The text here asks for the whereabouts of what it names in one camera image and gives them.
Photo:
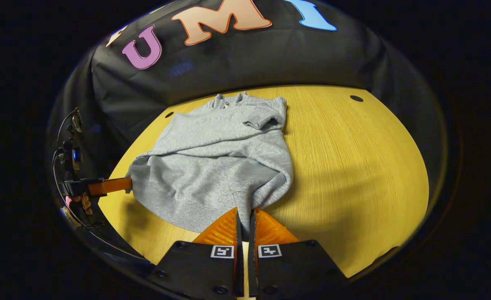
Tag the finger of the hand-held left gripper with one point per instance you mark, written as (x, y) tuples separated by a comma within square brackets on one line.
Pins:
[(112, 186)]

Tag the black backdrop cloth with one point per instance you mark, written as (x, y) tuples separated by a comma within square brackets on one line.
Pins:
[(249, 58)]

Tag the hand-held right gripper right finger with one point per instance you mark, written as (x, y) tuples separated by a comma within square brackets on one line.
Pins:
[(295, 271)]

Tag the grey zip-neck sweatshirt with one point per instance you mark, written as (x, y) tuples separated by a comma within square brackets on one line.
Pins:
[(220, 166)]

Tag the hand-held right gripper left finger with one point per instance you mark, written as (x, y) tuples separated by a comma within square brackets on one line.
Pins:
[(199, 271)]

